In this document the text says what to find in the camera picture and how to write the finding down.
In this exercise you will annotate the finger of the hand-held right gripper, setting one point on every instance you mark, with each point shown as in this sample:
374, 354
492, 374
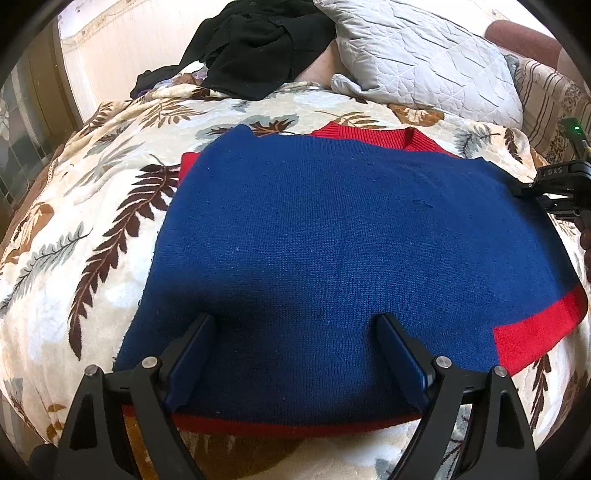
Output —
526, 189

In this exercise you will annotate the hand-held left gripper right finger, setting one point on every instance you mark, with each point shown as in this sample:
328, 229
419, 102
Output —
404, 364

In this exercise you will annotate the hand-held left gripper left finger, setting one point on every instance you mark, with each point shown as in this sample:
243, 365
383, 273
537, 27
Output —
191, 364

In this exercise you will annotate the red and blue sweater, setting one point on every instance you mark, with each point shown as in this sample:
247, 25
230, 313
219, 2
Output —
323, 254

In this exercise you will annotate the person's right hand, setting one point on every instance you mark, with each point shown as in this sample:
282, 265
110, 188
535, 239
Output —
585, 242

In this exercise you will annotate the striped floral sofa cushion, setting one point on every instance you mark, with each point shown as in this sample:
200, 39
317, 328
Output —
545, 97

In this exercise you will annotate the red-brown cushion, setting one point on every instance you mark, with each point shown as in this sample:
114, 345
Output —
517, 37

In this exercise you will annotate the grey quilted pillow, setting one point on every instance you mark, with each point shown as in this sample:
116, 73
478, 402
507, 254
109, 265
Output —
415, 55

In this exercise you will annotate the leaf printed blanket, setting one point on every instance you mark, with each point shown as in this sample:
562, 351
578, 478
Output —
92, 207

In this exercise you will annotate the beige cushion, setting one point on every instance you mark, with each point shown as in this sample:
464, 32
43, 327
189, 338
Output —
318, 67

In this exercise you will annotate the dark purple cloth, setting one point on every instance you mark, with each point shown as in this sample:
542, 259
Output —
147, 83

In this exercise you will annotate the wooden glass door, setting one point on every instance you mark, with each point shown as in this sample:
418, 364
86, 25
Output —
23, 115

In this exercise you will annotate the black cloth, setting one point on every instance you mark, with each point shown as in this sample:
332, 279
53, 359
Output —
249, 50

